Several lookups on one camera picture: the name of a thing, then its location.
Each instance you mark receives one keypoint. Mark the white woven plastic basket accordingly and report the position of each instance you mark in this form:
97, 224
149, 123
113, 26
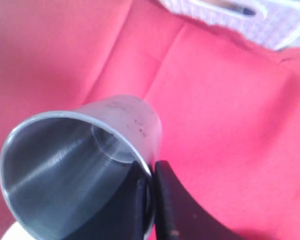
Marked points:
274, 24

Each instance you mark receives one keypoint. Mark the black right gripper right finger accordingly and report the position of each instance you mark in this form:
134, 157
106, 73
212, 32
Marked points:
178, 216

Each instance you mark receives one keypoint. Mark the red scalloped table cloth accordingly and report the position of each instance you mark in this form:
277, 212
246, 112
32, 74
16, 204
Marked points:
229, 108

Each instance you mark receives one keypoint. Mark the stainless steel cup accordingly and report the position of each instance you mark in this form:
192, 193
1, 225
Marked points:
59, 168

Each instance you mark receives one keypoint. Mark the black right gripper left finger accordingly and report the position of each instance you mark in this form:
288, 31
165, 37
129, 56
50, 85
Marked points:
126, 216

